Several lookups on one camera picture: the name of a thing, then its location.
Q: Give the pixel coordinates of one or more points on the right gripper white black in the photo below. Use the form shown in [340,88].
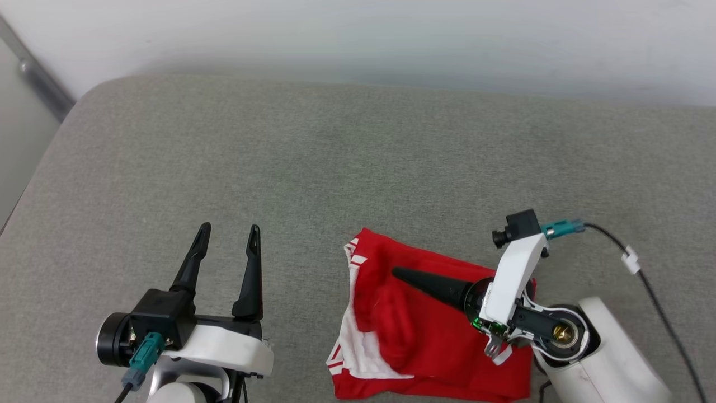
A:
[514,274]

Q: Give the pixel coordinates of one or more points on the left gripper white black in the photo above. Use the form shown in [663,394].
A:
[229,347]

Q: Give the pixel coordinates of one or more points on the red and white shorts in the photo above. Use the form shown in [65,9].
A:
[414,347]

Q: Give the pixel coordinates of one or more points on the grey fabric sofa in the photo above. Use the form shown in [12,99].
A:
[335,168]

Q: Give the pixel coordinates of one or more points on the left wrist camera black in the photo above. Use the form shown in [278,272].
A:
[162,313]

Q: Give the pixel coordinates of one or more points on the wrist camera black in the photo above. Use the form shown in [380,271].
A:
[162,313]
[520,224]

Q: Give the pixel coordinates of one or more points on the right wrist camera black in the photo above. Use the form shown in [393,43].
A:
[520,224]

